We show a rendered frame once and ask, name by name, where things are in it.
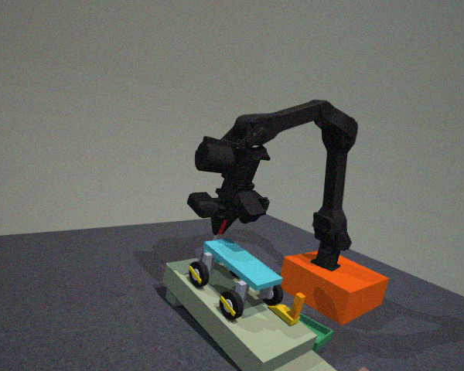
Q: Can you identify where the green tray floor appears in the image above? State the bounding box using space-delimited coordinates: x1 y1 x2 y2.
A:
300 321 325 342

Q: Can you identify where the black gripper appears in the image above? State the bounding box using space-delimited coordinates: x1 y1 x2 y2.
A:
187 172 255 235

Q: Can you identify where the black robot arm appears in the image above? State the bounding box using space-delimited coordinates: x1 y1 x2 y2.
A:
195 100 358 271

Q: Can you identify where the green tray rim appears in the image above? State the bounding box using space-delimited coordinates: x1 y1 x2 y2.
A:
299 313 333 352

